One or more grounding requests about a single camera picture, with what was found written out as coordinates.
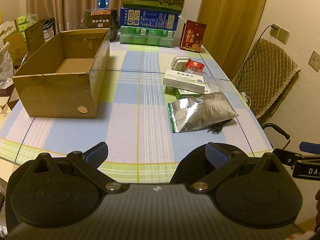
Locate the blue milk carton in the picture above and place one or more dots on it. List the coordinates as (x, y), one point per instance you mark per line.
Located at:
(150, 18)

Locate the black box with gold print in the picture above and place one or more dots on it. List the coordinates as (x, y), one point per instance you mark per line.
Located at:
(100, 17)

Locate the green and white medicine box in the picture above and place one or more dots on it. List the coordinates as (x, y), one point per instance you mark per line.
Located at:
(185, 94)

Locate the green tissue pack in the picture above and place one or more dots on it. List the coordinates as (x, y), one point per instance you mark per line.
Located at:
(25, 21)

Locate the plaid tablecloth desktop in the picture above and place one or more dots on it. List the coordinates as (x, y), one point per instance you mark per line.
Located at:
(140, 120)

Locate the clear plastic bag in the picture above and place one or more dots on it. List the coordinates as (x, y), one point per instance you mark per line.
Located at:
(5, 65)

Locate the small open cardboard box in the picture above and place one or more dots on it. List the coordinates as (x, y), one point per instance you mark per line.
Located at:
(18, 46)

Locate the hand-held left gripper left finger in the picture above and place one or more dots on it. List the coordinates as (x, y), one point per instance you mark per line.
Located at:
(96, 153)

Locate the white medicine box blue print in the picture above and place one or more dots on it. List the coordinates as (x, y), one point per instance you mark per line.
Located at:
(183, 81)

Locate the red candy packet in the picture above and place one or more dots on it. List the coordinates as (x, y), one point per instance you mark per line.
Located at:
(195, 64)

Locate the large cardboard box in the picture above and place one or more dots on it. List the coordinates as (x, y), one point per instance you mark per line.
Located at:
(55, 92)

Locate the white carved chair back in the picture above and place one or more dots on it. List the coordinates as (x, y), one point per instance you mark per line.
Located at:
(6, 31)

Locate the black tubular frame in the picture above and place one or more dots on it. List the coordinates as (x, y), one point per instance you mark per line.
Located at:
(275, 127)

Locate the small clear plastic box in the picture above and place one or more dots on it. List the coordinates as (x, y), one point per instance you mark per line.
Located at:
(197, 71)

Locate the red gift box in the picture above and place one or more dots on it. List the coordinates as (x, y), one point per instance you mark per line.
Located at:
(192, 36)

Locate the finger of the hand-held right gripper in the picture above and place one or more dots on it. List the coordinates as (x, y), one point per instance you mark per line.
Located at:
(310, 147)
(287, 158)

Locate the golden yellow curtain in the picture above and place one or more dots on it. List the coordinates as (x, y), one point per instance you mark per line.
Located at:
(232, 17)

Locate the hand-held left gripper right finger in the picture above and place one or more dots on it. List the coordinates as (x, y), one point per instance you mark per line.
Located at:
(215, 153)

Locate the black charger plug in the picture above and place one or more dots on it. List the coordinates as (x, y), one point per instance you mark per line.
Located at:
(274, 26)

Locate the green shrink-wrapped drink packs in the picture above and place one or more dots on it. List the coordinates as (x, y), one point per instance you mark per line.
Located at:
(145, 36)

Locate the wall socket plate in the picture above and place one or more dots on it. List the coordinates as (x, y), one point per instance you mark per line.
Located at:
(275, 32)
(284, 36)

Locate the white power adapter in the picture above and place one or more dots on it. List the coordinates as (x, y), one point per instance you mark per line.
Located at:
(178, 63)

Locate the silver foil bag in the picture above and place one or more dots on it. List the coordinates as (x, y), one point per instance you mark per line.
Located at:
(202, 112)

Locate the chair with quilted cover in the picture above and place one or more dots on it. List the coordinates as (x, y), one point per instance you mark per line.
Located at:
(267, 75)

